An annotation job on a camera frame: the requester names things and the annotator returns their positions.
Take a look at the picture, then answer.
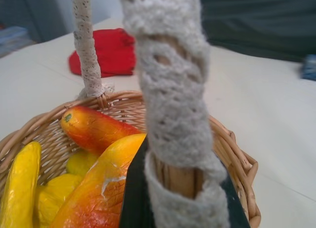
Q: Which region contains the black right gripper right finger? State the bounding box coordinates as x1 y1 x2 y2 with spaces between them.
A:
220 161 249 228

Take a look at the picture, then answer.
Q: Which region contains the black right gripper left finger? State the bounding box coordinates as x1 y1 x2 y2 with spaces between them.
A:
119 136 156 228

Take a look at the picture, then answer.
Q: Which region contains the wicker basket with lace-wrapped handle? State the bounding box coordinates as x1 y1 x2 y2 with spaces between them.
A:
0 0 262 228

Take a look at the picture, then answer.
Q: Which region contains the orange-yellow mango with torn skin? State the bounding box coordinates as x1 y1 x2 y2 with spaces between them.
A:
50 133 148 228

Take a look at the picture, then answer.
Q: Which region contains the small yellow lemon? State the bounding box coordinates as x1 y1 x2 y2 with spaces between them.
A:
65 150 100 177

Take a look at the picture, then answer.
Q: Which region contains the orange-red mango with green stem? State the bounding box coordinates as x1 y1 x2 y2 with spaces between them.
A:
60 105 144 156

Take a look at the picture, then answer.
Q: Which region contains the short yellow banana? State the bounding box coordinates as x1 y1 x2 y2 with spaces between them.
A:
36 173 84 228

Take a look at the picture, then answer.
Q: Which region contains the long yellow banana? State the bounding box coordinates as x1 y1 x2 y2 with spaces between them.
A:
0 141 42 228

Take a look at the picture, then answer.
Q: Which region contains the red cloth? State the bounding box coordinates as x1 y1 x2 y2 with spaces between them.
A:
68 28 137 78

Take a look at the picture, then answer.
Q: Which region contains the blue object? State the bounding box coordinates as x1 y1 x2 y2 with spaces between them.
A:
300 54 316 81

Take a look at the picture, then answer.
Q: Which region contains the dark green curtain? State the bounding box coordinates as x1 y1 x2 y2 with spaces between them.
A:
200 0 316 63

